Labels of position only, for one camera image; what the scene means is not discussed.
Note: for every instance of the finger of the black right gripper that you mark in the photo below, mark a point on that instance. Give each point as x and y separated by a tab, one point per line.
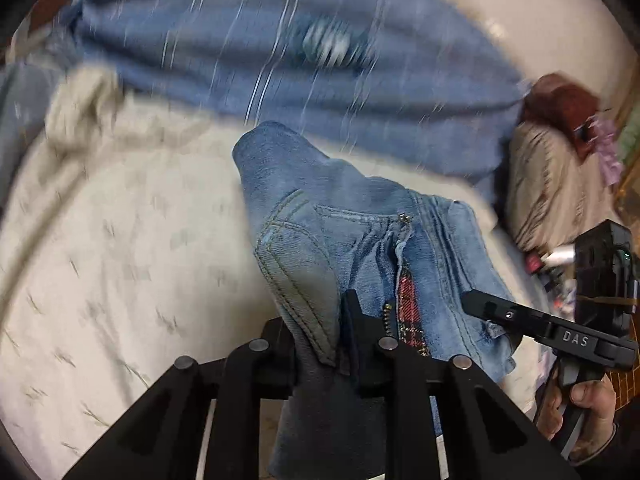
514	318

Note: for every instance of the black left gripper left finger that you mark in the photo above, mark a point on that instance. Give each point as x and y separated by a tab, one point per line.
198	420

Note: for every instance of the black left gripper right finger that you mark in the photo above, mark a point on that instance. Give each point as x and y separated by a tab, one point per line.
442	419

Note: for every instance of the blue denim jeans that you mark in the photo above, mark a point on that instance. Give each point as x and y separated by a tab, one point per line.
319	228

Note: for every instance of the person right hand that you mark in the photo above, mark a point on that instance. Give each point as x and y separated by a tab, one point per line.
598	399

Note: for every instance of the white tube bottle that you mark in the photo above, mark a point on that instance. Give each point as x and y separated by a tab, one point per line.
563	255

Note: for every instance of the beige striped pillow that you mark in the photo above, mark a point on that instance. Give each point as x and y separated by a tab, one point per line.
553	196

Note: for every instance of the cream leaf-print bedsheet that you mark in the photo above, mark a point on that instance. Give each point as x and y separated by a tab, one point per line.
125	245

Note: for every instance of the purple cloth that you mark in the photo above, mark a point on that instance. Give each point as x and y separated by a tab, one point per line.
605	146

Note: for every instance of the brown bag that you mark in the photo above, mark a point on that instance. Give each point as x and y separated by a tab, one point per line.
564	105

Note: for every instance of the blue plaid duvet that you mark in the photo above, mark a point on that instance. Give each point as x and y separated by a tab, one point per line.
413	80

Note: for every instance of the grey patterned blanket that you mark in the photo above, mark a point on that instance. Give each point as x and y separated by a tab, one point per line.
27	86

